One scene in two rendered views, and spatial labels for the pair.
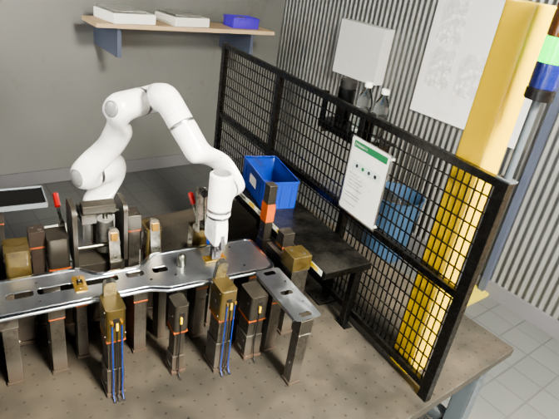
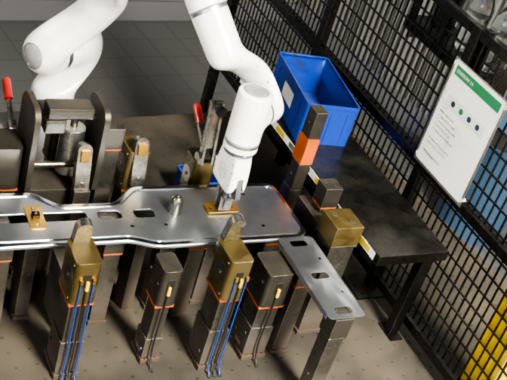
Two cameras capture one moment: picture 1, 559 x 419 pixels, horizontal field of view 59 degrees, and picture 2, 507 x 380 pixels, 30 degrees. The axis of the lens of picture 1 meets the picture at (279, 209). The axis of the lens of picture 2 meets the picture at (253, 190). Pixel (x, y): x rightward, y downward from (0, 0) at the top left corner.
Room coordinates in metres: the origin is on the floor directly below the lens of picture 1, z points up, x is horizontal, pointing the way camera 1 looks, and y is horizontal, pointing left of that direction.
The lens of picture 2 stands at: (-0.40, 0.13, 2.31)
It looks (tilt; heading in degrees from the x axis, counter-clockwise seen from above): 32 degrees down; 0
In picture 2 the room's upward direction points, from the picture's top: 18 degrees clockwise
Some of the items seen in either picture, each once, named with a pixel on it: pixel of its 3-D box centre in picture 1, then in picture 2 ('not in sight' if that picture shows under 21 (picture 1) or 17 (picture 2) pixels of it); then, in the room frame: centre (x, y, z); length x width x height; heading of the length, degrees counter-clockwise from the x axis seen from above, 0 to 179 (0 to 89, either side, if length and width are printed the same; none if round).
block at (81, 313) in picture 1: (81, 318); (25, 265); (1.27, 0.60, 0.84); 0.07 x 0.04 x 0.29; 34
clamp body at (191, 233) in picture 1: (194, 261); (185, 206); (1.67, 0.31, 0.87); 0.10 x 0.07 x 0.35; 34
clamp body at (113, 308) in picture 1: (114, 348); (73, 314); (1.13, 0.44, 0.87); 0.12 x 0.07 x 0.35; 34
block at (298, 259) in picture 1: (290, 290); (322, 272); (1.56, -0.09, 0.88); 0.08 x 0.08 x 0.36; 34
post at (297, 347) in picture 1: (297, 348); (321, 357); (1.29, -0.13, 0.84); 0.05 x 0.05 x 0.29; 34
